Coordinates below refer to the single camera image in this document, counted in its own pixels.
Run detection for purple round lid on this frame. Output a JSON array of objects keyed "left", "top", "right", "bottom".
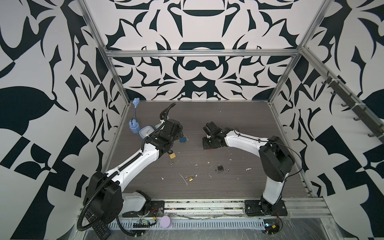
[{"left": 160, "top": 215, "right": 172, "bottom": 229}]

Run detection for green circuit board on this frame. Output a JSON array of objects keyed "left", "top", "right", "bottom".
[{"left": 262, "top": 218, "right": 283, "bottom": 235}]

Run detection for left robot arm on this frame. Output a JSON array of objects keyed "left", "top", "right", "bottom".
[{"left": 77, "top": 103, "right": 183, "bottom": 231}]

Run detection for black hook rack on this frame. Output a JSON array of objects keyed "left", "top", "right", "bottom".
[{"left": 322, "top": 71, "right": 384, "bottom": 144}]

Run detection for light blue alarm clock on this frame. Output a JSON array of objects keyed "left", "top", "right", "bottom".
[{"left": 139, "top": 126, "right": 155, "bottom": 139}]

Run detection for blue flower toy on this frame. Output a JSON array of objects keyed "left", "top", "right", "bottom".
[{"left": 129, "top": 98, "right": 141, "bottom": 134}]

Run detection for blue padlock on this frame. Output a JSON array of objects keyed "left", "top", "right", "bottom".
[{"left": 180, "top": 136, "right": 188, "bottom": 143}]

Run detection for black remote control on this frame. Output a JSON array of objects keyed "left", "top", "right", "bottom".
[{"left": 85, "top": 211, "right": 111, "bottom": 240}]

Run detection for brass padlock with key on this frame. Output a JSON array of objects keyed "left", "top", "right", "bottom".
[{"left": 168, "top": 153, "right": 176, "bottom": 165}]

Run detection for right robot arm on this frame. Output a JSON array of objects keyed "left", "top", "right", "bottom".
[{"left": 203, "top": 122, "right": 295, "bottom": 217}]

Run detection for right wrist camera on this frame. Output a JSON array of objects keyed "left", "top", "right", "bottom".
[{"left": 203, "top": 122, "right": 222, "bottom": 138}]

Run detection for black padlock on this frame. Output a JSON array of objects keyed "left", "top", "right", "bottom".
[{"left": 215, "top": 165, "right": 230, "bottom": 174}]

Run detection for white cable duct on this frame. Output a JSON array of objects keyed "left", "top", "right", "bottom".
[{"left": 121, "top": 219, "right": 265, "bottom": 231}]

